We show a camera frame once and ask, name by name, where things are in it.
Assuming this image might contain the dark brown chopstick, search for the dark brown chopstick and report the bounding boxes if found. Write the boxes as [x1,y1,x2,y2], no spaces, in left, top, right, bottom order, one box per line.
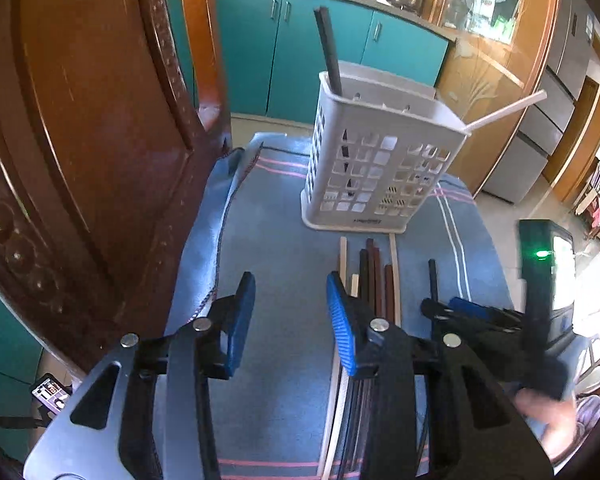
[352,238,376,470]

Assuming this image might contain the person's right hand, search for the person's right hand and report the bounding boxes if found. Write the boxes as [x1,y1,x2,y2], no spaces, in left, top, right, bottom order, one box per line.
[514,389,578,460]

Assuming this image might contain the smartphone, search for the smartphone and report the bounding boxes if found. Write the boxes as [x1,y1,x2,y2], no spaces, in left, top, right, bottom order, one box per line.
[30,373,72,414]

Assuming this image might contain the blue striped towel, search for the blue striped towel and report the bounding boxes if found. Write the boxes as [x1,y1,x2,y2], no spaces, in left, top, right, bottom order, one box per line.
[166,133,512,479]

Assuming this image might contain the grey plastic utensil basket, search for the grey plastic utensil basket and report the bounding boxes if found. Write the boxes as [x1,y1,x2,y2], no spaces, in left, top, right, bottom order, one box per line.
[301,62,470,233]

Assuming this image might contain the carved wooden chair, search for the carved wooden chair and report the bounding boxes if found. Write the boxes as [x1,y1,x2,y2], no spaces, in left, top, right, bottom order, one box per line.
[0,0,236,386]

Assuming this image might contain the silver refrigerator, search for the silver refrigerator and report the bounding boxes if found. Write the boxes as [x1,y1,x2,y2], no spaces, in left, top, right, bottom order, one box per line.
[482,0,594,204]

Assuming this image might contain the teal lower cabinets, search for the teal lower cabinets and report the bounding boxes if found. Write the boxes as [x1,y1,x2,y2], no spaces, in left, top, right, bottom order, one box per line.
[0,0,451,461]

